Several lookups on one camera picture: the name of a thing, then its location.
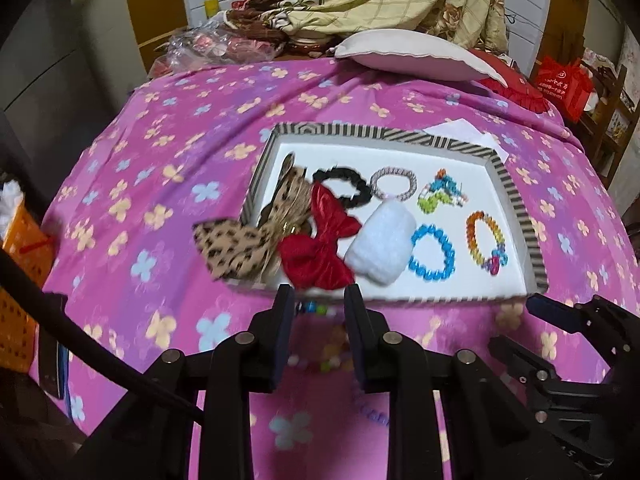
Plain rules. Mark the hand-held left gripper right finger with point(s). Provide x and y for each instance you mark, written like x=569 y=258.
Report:
x=354 y=332

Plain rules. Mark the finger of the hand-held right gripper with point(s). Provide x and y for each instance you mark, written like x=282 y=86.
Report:
x=525 y=362
x=550 y=312

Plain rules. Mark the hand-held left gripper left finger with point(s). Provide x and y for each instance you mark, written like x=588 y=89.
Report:
x=285 y=332

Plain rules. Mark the red hair bow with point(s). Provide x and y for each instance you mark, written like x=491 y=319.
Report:
x=320 y=260

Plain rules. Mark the black scrunchie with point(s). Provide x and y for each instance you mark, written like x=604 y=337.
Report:
x=345 y=172

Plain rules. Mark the striped cardboard box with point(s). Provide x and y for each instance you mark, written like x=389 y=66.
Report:
x=350 y=157

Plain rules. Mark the white fluffy hair clip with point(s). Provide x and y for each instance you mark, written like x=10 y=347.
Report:
x=380 y=245

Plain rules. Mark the leopard print hair bow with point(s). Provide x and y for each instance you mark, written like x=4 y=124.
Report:
x=225 y=245

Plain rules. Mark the pink floral bedsheet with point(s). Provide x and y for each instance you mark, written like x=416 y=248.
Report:
x=150 y=185

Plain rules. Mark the wooden shelf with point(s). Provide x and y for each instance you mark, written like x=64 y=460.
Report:
x=607 y=120

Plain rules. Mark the white paper sheet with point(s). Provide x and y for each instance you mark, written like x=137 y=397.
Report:
x=460 y=130

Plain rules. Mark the red frilled cushion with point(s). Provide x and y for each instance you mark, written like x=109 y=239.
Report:
x=520 y=92

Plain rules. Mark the red shopping bag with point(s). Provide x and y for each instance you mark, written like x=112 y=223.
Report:
x=562 y=87

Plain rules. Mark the black and blue phone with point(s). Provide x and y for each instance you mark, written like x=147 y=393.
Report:
x=50 y=360

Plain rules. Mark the orange plastic basket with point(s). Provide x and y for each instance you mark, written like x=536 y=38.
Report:
x=25 y=260

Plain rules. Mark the white pillow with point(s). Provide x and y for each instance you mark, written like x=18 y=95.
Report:
x=410 y=52

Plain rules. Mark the brown round container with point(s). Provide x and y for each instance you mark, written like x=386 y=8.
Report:
x=312 y=45

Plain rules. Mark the clear plastic bag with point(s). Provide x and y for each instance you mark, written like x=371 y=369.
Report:
x=200 y=45

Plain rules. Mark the white tissue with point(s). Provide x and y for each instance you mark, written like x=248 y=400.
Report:
x=10 y=205

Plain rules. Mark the grey cabinet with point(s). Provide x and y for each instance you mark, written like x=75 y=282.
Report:
x=50 y=70

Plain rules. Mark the yellow wooden cabinet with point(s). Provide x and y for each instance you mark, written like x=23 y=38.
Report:
x=155 y=5

